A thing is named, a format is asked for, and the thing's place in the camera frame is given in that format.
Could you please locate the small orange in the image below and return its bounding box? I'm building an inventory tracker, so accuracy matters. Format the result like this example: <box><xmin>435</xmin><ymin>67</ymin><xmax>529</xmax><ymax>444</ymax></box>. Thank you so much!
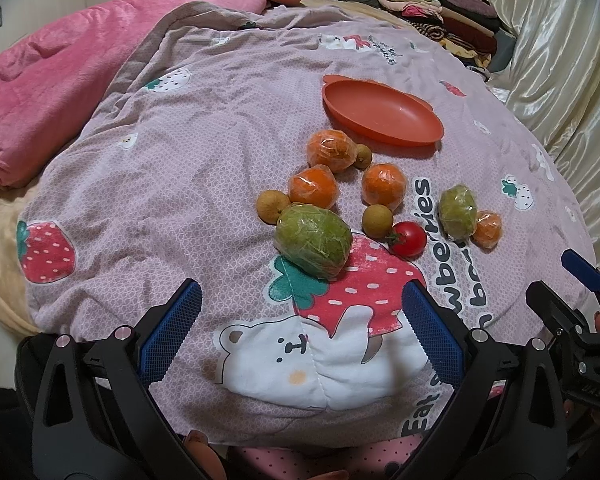
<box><xmin>472</xmin><ymin>210</ymin><xmax>503</xmax><ymax>250</ymax></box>

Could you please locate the cream satin curtain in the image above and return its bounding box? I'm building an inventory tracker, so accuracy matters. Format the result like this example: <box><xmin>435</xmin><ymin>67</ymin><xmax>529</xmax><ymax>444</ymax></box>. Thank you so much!
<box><xmin>490</xmin><ymin>0</ymin><xmax>600</xmax><ymax>265</ymax></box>

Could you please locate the pink quilt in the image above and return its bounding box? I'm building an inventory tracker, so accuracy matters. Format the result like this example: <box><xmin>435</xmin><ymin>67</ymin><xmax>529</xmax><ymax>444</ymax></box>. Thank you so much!
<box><xmin>0</xmin><ymin>0</ymin><xmax>301</xmax><ymax>188</ymax></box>

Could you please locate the stack of folded clothes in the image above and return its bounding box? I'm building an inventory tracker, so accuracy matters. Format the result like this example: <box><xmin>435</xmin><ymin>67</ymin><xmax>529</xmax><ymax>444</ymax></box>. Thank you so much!
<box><xmin>377</xmin><ymin>0</ymin><xmax>517</xmax><ymax>73</ymax></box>

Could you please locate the large green fruit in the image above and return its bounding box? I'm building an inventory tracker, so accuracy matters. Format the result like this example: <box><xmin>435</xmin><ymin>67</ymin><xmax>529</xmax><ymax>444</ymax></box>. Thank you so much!
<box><xmin>274</xmin><ymin>204</ymin><xmax>353</xmax><ymax>280</ymax></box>

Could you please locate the small green fruit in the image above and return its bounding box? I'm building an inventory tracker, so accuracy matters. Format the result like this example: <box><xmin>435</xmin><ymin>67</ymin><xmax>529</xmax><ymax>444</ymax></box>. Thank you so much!
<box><xmin>438</xmin><ymin>184</ymin><xmax>478</xmax><ymax>240</ymax></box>

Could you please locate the purple strawberry bear blanket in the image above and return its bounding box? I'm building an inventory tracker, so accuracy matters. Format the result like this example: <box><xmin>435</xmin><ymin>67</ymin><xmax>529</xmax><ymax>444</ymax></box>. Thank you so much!
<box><xmin>18</xmin><ymin>3</ymin><xmax>594</xmax><ymax>446</ymax></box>

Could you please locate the red tomato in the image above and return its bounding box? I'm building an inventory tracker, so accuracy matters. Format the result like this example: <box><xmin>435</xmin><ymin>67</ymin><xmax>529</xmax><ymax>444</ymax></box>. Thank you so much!
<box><xmin>387</xmin><ymin>221</ymin><xmax>427</xmax><ymax>259</ymax></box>

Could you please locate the orange bear-shaped plate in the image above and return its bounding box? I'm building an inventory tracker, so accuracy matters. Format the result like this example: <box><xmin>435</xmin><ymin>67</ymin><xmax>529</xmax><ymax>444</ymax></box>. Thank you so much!
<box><xmin>322</xmin><ymin>75</ymin><xmax>444</xmax><ymax>148</ymax></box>

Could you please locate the small brown longan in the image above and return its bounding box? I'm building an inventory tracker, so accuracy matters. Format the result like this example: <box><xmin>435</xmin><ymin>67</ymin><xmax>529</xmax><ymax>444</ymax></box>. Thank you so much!
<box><xmin>353</xmin><ymin>144</ymin><xmax>373</xmax><ymax>170</ymax></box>

